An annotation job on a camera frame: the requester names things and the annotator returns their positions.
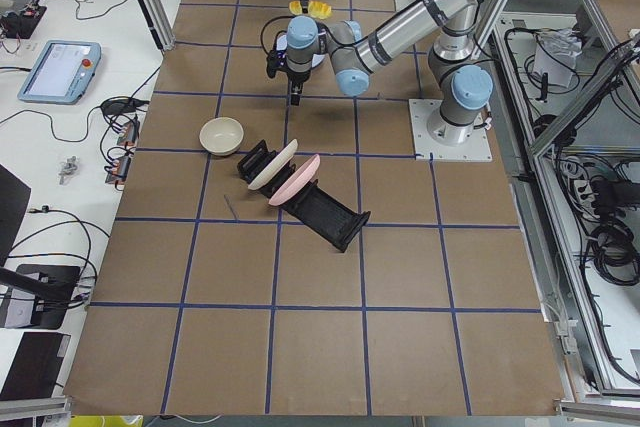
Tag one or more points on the pink plate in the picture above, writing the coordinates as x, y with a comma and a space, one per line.
294, 184

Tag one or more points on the cream bowl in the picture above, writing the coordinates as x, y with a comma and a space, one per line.
221, 136

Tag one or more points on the teach pendant near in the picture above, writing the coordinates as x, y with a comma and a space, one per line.
62, 72

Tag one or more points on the black dish rack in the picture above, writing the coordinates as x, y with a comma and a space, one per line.
316, 209

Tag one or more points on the cream plate in rack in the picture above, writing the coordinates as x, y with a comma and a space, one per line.
275, 165

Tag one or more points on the sliced orange bread loaf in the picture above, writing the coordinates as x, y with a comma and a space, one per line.
313, 8

